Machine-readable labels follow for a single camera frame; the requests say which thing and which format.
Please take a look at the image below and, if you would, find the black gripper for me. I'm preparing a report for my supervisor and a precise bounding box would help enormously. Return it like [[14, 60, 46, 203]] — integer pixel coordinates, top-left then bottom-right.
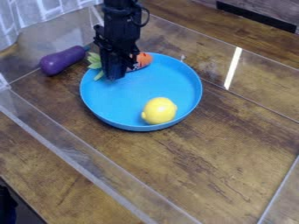
[[94, 0, 143, 81]]

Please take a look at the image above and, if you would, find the orange toy carrot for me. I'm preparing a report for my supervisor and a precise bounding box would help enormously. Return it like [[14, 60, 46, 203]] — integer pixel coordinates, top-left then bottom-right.
[[89, 52, 154, 81]]

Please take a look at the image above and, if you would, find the blue round tray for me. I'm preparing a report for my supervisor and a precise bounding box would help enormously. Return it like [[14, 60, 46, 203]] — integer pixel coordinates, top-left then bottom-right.
[[79, 52, 203, 132]]

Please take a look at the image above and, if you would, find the purple toy eggplant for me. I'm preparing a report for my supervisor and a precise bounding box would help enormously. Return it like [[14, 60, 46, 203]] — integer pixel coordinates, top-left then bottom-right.
[[41, 45, 87, 76]]

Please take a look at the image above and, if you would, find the yellow toy lemon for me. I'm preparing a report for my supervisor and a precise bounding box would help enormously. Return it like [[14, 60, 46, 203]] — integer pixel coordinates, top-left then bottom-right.
[[142, 97, 178, 124]]

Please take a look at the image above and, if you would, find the white grid curtain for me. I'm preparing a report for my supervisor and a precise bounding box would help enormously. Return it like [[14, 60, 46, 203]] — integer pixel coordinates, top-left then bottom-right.
[[0, 0, 105, 52]]

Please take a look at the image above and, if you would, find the clear acrylic enclosure wall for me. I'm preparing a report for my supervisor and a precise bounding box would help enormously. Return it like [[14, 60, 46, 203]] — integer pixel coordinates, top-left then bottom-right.
[[0, 0, 299, 224]]

